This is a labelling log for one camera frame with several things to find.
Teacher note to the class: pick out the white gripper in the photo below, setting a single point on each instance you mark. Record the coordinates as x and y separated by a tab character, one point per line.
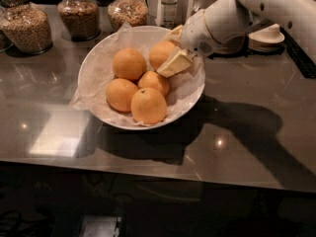
195	34

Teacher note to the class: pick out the orange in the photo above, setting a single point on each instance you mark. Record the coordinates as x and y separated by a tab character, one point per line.
148	105
151	79
129	64
160	52
119	93

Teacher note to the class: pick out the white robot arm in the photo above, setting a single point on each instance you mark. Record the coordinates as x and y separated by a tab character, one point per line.
296	17

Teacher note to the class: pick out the white paper liner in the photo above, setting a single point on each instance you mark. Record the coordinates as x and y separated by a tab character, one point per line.
95	73

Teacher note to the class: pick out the clear glass bottle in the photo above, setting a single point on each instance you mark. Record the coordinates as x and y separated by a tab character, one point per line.
168	13

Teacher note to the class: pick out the large stack of paper plates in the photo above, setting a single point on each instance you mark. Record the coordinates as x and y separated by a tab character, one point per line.
232	46

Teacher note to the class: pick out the glass jar of cereal right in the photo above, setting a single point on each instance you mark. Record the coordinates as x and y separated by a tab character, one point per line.
133	12

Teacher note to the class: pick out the small stack of paper plates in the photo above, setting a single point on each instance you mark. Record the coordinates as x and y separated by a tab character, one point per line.
263	46

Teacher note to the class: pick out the glass jar of grain middle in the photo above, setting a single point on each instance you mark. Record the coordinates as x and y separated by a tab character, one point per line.
81	18

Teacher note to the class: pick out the glass jar of grain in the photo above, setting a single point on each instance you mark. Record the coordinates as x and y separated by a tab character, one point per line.
26	27
81	18

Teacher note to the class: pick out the glass jar of grain left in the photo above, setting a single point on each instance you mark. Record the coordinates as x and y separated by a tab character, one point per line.
26	27

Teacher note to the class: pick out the glass jar at left edge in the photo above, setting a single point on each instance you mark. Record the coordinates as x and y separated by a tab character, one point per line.
5	43

